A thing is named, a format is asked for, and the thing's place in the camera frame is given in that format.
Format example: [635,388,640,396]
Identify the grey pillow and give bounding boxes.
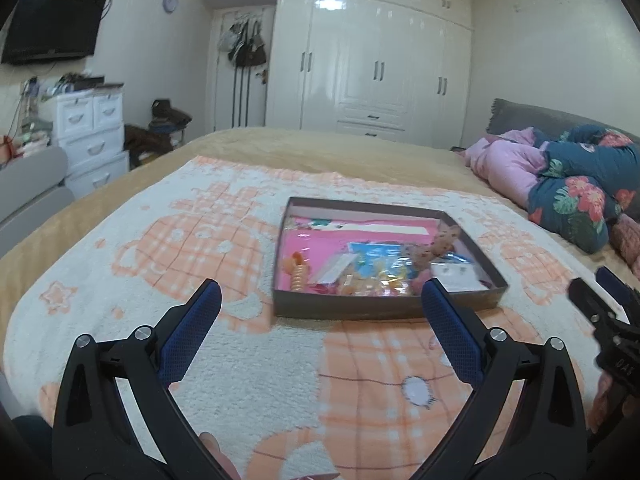
[486,99,639,144]

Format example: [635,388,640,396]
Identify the orange spiral hair tie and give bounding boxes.
[282,251,312,294]

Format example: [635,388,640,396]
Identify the hanging handbags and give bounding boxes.
[217,20,268,68]

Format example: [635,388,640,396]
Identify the white earring card bag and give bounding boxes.
[431,262,487,292]

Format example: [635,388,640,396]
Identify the small white clear packet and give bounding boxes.
[309,252,358,285]

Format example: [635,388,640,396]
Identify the beige bed sheet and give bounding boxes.
[0,126,640,340]

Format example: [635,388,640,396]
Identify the pink fluffy pompom hair clip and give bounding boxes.
[410,269,433,296]

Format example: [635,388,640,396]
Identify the grey bench seat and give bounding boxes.
[0,146,75,257]

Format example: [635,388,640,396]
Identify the round wall clock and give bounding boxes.
[162,0,179,14]

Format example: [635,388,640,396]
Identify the white door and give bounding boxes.
[206,6,276,131]

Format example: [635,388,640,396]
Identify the white plastic drawer cabinet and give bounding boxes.
[44,86,129,200]

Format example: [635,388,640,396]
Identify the yellow items plastic bag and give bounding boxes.
[337,257,412,297]

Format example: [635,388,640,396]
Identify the black wall television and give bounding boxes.
[1,0,106,65]

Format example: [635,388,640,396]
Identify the beige dotted mesh bow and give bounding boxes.
[405,226,461,272]

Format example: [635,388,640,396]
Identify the right hand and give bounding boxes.
[587,372,616,434]

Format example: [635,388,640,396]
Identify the white wardrobe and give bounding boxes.
[198,0,475,151]

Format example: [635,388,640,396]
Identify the pink quilted jacket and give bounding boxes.
[463,127,548,209]

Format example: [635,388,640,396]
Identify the left hand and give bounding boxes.
[198,431,241,480]

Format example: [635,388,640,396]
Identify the brown shallow cardboard box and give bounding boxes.
[272,197,508,321]

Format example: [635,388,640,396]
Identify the pink knitted cloth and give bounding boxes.
[610,214,640,278]

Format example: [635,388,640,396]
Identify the dark clothes pile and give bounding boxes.
[124,99,192,169]

